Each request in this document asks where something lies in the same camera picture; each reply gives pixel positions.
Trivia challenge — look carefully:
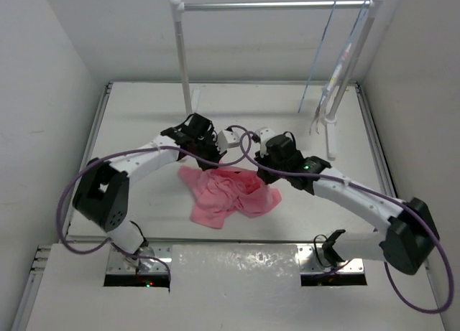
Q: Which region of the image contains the pink t shirt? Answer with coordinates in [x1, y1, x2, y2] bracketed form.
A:
[178, 165, 282, 229]

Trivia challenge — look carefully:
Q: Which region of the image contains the blue wire hanger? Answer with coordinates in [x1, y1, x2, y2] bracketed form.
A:
[298, 0, 337, 113]

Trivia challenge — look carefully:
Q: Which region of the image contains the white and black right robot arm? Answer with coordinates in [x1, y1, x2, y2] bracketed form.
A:
[251, 128, 439, 275]

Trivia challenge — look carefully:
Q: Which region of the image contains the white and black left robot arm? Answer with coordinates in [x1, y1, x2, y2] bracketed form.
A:
[72, 113, 238, 254]

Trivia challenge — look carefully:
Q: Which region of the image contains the white clothes rack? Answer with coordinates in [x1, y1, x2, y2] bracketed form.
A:
[168, 0, 388, 160]

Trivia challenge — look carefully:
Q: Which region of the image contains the white front cover panel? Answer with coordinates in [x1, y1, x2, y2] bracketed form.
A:
[27, 244, 443, 330]

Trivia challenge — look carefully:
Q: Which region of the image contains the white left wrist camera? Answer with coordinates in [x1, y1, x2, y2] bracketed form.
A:
[216, 130, 240, 154]

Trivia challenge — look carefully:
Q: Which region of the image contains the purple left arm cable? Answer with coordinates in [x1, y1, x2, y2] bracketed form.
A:
[57, 124, 258, 277]

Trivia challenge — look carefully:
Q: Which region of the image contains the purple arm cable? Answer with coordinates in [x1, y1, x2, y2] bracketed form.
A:
[57, 124, 258, 277]
[239, 131, 452, 314]

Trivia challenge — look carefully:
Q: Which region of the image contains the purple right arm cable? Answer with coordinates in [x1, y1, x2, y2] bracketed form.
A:
[239, 131, 452, 314]

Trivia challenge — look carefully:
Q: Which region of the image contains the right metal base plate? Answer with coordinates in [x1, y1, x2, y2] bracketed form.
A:
[297, 243, 365, 276]

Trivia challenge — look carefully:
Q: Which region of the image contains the metal base plate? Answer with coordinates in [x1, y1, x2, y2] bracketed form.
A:
[106, 246, 173, 275]
[297, 243, 365, 276]

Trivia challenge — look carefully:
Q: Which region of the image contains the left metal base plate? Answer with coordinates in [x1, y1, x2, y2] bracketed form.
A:
[106, 246, 173, 275]

